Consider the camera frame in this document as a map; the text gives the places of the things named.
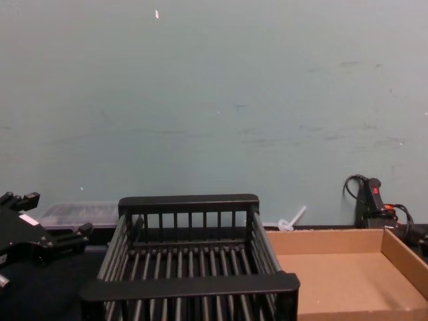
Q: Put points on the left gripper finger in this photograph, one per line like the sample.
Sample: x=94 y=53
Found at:
x=72 y=242
x=23 y=200

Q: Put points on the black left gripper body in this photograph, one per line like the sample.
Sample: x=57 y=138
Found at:
x=20 y=240

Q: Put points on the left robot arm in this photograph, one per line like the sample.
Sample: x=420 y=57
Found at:
x=3 y=280

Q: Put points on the clear plastic case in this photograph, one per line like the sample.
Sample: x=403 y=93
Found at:
x=77 y=214

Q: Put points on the black rack with steel bars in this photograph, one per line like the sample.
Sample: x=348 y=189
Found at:
x=187 y=288

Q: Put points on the white three-armed plastic piece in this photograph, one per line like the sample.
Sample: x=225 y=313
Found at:
x=287 y=224

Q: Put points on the shallow brown cardboard tray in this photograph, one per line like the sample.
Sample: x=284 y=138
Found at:
x=334 y=284

